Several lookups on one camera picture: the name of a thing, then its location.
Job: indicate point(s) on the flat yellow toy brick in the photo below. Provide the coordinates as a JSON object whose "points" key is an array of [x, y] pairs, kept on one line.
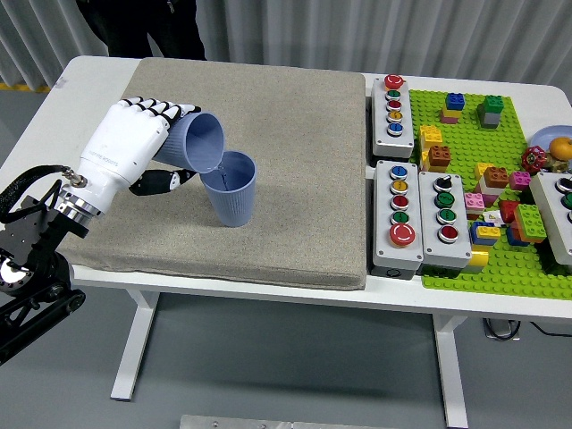
{"points": [[447, 113]]}

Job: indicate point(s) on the red toy brick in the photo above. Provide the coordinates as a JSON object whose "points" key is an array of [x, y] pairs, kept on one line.
{"points": [[508, 210]]}

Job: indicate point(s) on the grey box small red mushroom button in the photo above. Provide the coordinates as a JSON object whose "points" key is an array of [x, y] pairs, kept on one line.
{"points": [[393, 140]]}

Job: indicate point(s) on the orange fruit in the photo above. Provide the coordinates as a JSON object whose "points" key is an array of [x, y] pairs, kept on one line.
{"points": [[561, 147]]}

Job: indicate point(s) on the grey-brown fabric mat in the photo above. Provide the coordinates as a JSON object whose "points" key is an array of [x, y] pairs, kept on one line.
{"points": [[290, 201]]}

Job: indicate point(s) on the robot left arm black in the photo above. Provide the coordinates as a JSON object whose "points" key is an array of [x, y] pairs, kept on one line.
{"points": [[27, 250]]}

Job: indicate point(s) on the small yellow toy brick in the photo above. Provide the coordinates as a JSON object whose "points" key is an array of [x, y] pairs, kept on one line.
{"points": [[488, 231]]}

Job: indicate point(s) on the dark green toy brick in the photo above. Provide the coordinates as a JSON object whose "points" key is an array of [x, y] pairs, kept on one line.
{"points": [[491, 103]]}

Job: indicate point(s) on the grey toy brick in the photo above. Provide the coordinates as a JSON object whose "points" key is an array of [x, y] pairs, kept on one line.
{"points": [[490, 120]]}

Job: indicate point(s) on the person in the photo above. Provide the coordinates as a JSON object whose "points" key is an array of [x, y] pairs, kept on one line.
{"points": [[147, 27]]}

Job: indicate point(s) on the white table leg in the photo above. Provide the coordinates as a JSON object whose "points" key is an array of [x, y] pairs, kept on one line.
{"points": [[451, 371], [132, 348]]}

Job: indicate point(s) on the orange-brown toy brick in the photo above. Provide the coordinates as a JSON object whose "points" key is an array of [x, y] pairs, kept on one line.
{"points": [[496, 176], [440, 156]]}

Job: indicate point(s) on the grey box black selector switch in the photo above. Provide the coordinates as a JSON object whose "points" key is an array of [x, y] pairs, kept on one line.
{"points": [[451, 251]]}

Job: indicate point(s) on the light green toy brick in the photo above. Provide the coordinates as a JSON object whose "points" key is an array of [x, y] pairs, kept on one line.
{"points": [[531, 221]]}

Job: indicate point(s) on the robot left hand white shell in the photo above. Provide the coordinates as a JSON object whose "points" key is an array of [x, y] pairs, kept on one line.
{"points": [[120, 143]]}

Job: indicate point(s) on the grey box black green buttons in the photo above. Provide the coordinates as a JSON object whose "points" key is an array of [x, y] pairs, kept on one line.
{"points": [[552, 214]]}

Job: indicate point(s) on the grey power adapter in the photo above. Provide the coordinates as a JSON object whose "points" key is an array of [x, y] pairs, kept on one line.
{"points": [[502, 330]]}

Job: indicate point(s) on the green studded baseplate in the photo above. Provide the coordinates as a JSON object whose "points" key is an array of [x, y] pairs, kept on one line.
{"points": [[465, 138]]}

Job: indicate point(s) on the grey box large red button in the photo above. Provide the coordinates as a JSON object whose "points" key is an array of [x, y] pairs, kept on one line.
{"points": [[385, 252]]}

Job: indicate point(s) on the brass valve body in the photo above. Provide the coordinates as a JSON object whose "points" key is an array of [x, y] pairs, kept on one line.
{"points": [[558, 165]]}

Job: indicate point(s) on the red valve handwheel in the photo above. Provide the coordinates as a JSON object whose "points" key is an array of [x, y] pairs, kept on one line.
{"points": [[533, 159]]}

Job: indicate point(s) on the magenta toy brick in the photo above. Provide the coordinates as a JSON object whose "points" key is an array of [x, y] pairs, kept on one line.
{"points": [[520, 180]]}

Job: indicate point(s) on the blue ribbed plastic cup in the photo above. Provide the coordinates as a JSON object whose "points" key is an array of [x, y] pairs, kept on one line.
{"points": [[232, 205], [203, 143]]}

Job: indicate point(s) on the blue toy brick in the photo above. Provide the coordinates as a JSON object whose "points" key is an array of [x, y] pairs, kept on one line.
{"points": [[455, 100], [480, 240]]}

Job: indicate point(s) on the white pleated curtain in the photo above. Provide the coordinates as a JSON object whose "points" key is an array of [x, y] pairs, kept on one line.
{"points": [[447, 36]]}

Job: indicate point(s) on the white printed toy brick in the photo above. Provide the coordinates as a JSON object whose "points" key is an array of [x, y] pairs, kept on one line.
{"points": [[493, 217]]}

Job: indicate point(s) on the light blue plate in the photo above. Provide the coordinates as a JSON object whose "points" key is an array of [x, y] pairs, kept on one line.
{"points": [[545, 134]]}

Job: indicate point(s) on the white table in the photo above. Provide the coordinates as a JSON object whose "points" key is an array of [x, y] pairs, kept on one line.
{"points": [[27, 134]]}

